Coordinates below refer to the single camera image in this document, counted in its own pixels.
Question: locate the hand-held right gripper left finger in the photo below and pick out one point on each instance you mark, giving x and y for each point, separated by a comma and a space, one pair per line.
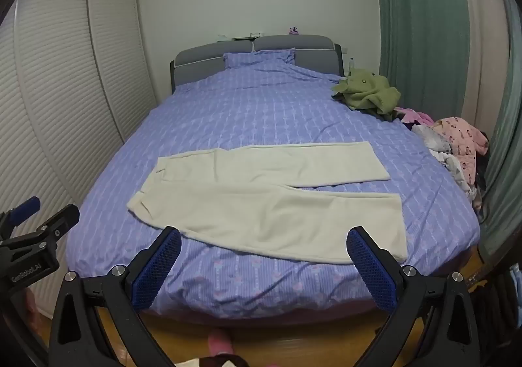
157, 269

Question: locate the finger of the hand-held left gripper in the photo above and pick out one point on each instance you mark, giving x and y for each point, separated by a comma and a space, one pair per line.
25, 208
61, 218

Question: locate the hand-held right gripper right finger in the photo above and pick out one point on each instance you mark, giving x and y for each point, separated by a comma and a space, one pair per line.
372, 273

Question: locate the cream pants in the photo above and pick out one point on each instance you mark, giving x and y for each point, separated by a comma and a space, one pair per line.
244, 208

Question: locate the pink slipper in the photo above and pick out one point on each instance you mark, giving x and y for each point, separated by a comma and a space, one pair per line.
221, 342

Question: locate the white louvered wardrobe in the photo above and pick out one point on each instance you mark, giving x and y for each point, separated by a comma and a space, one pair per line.
61, 85

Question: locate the dark cloth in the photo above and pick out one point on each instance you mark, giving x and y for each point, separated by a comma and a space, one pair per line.
503, 297

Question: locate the white grey garment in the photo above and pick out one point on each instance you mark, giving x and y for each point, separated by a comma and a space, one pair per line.
438, 142

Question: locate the pink patterned garment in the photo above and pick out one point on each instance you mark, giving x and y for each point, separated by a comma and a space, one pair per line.
463, 142

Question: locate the magenta cloth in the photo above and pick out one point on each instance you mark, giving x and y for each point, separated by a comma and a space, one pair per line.
414, 116

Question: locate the green garment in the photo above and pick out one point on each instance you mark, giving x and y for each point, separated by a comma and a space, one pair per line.
367, 93

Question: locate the green curtain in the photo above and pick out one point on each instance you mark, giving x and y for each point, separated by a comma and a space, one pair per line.
507, 146
416, 16

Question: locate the bed with purple floral cover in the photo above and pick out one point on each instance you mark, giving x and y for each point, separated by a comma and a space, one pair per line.
265, 114

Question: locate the grey bed headboard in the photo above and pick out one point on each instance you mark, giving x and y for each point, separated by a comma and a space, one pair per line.
204, 54

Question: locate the blue patterned pillow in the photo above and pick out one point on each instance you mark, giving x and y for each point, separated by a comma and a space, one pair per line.
261, 57

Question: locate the dark flat object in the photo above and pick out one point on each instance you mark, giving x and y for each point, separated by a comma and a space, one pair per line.
243, 38

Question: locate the small purple toy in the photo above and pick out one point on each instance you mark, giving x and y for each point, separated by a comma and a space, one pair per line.
293, 30

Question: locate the beige curtain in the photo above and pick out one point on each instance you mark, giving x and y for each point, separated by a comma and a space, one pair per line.
485, 44

